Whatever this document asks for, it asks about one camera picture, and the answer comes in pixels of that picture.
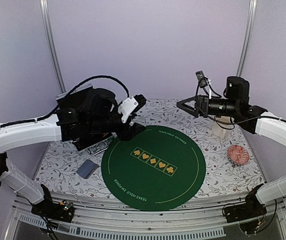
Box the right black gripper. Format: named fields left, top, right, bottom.
left=177, top=94, right=240, bottom=118

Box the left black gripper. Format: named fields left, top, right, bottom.
left=89, top=105, right=147, bottom=142

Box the aluminium poker chip case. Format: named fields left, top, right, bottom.
left=55, top=83, right=114, bottom=156

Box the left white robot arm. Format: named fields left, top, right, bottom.
left=0, top=86, right=146, bottom=217

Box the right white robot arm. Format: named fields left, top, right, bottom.
left=177, top=76, right=286, bottom=218

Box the cream ceramic mug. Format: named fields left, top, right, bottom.
left=212, top=116, right=232, bottom=140

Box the round green poker mat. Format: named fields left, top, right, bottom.
left=101, top=125, right=206, bottom=212

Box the blue playing card deck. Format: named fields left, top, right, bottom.
left=76, top=159, right=98, bottom=179

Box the red patterned small bowl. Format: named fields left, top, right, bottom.
left=227, top=145, right=250, bottom=166

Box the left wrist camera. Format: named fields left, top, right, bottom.
left=117, top=94, right=146, bottom=124

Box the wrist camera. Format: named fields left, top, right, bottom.
left=195, top=70, right=211, bottom=99
left=117, top=94, right=146, bottom=124

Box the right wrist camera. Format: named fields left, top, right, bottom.
left=195, top=70, right=211, bottom=99

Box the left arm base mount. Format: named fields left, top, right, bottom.
left=31, top=199, right=75, bottom=223

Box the aluminium front rail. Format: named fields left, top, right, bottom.
left=5, top=193, right=286, bottom=240

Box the right aluminium frame post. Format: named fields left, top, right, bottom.
left=236, top=0, right=257, bottom=77

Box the aluminium frame post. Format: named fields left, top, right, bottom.
left=236, top=0, right=257, bottom=77
left=39, top=0, right=66, bottom=93

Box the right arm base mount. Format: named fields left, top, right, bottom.
left=222, top=197, right=267, bottom=223

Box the left aluminium frame post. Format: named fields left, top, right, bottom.
left=39, top=0, right=66, bottom=93

